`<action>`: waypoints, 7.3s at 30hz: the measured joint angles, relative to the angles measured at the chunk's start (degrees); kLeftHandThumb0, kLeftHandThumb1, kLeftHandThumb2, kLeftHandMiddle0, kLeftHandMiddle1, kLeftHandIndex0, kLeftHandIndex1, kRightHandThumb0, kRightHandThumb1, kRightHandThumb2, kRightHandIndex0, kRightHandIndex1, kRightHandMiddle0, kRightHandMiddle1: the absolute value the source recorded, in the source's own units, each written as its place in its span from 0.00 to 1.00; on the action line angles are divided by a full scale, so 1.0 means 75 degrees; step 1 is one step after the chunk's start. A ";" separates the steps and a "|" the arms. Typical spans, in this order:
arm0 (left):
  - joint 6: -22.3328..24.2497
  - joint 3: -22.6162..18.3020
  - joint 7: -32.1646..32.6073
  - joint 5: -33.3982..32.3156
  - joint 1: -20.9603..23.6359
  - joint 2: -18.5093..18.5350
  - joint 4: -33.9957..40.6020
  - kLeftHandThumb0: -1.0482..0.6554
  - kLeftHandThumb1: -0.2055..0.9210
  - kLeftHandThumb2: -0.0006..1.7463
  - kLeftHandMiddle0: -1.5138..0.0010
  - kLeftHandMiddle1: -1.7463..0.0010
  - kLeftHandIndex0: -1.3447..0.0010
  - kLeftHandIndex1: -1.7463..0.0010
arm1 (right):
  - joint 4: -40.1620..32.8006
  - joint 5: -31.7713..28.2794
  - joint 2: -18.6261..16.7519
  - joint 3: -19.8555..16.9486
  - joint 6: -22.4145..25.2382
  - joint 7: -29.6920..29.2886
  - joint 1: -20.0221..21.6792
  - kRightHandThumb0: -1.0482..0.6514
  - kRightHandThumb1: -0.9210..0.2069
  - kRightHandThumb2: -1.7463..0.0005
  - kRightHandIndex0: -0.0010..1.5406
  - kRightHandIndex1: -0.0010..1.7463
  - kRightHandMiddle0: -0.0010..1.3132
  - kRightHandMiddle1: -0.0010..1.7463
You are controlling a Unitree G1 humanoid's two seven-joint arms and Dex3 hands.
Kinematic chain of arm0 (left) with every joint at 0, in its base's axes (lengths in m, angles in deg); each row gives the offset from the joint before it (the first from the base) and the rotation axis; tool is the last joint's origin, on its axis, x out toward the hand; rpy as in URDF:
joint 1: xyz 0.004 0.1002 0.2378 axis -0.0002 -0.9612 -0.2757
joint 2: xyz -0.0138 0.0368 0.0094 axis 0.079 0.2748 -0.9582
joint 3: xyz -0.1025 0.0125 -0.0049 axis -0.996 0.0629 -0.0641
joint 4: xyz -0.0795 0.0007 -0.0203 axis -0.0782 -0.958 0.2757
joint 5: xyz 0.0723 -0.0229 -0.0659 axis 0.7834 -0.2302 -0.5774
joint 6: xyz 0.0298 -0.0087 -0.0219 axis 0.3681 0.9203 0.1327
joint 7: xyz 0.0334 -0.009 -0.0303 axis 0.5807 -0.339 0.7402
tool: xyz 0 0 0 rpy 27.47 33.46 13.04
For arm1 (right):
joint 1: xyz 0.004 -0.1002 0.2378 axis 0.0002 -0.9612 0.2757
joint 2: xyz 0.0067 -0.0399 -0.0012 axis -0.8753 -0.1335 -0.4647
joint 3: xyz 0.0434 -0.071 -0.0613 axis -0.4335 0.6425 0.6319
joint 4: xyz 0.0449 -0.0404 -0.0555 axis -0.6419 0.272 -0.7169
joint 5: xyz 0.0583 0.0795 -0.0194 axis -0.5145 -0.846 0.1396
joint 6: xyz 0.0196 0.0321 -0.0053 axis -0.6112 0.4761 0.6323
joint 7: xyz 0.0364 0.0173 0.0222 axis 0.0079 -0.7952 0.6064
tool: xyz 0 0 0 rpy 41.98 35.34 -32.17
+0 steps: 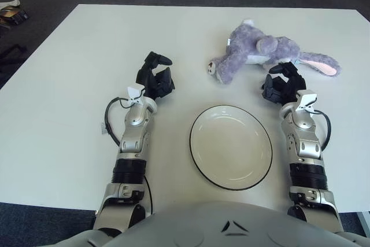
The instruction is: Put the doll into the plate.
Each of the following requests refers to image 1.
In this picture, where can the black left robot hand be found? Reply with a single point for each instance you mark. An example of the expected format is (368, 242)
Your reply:
(150, 79)

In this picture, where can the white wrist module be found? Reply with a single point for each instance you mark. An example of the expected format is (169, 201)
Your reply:
(135, 90)
(306, 99)

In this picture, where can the black and yellow box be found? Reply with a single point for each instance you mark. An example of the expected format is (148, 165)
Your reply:
(16, 17)

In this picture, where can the white plate with black rim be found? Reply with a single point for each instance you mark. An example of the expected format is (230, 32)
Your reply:
(231, 145)

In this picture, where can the purple plush rabbit doll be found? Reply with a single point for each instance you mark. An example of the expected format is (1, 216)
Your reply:
(245, 47)

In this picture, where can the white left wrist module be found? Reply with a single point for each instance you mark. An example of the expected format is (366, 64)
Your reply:
(135, 90)

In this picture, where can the white cloth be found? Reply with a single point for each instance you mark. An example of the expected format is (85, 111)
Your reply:
(10, 3)

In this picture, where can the grey robot torso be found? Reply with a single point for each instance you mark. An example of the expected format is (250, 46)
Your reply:
(202, 224)

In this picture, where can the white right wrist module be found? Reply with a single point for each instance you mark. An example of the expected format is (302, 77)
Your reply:
(306, 99)

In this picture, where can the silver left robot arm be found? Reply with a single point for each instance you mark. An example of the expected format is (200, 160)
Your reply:
(134, 137)

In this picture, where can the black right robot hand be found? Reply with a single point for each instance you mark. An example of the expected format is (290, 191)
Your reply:
(284, 88)

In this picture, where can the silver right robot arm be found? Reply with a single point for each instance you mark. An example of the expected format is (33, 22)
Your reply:
(306, 143)

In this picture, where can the black chair base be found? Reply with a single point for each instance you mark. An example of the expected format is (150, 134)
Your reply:
(11, 51)

